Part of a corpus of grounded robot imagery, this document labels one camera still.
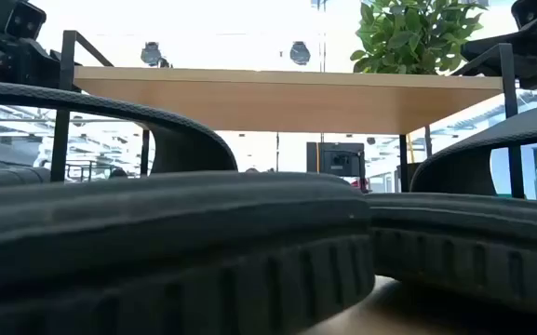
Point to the green potted plant black pot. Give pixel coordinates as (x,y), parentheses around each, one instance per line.
(412,32)

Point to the dark round ceiling lamp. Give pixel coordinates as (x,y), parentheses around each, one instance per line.
(300,53)
(151,53)

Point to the black screen on stand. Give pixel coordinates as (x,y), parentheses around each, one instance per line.
(338,160)

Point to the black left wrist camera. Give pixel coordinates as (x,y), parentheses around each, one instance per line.
(26,18)

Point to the wooden shelf black metal frame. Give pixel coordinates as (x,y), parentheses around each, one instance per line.
(272,102)

